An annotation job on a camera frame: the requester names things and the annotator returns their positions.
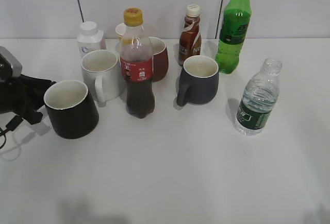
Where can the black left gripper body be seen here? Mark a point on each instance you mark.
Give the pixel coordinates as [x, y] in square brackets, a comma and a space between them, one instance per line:
[24, 96]

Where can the black mug white interior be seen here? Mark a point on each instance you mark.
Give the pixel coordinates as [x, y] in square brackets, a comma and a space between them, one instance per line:
[71, 109]

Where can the clear water bottle green label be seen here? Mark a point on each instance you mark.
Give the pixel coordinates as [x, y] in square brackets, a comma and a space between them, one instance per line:
[259, 98]

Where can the white ceramic mug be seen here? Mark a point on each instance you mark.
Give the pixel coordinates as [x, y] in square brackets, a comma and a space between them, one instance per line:
[101, 73]

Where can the white plastic bottle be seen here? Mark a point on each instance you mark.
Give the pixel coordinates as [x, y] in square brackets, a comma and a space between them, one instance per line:
[90, 38]

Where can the cola bottle yellow cap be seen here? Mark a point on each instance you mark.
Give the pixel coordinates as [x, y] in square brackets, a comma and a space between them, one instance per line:
[136, 58]

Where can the dark red mug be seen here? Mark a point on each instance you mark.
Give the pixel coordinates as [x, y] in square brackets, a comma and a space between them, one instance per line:
[160, 58]

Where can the brown coffee drink bottle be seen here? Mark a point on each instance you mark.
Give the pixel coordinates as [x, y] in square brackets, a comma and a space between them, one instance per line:
[190, 40]

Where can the dark grey mug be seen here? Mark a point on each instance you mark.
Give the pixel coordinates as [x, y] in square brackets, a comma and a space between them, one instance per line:
[198, 81]

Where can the green soda bottle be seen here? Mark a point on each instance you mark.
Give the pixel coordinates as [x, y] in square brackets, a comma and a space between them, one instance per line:
[236, 19]

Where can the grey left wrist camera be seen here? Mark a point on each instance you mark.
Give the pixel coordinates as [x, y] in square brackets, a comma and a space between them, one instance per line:
[10, 66]

